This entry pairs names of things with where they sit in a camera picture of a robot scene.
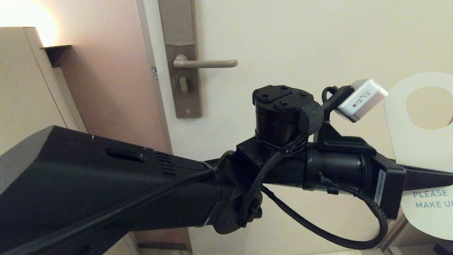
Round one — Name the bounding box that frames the blue and white door hanger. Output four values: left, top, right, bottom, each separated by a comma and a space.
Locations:
384, 73, 453, 240

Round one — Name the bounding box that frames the white room door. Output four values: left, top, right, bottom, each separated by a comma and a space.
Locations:
143, 0, 453, 255

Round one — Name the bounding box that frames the bronze door lock plate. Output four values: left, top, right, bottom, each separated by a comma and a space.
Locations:
158, 0, 203, 119

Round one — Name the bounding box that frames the beige cabinet panel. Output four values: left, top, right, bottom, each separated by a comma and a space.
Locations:
0, 27, 138, 255

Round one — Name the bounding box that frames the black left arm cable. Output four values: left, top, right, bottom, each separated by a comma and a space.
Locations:
241, 140, 389, 250

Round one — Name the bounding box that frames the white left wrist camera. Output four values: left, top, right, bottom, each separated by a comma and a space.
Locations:
334, 79, 389, 123

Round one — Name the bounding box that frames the beige metal door handle lever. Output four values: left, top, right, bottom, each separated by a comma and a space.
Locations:
173, 54, 238, 69

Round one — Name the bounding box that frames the dark wall lamp fixture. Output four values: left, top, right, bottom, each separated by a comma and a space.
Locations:
41, 45, 72, 68

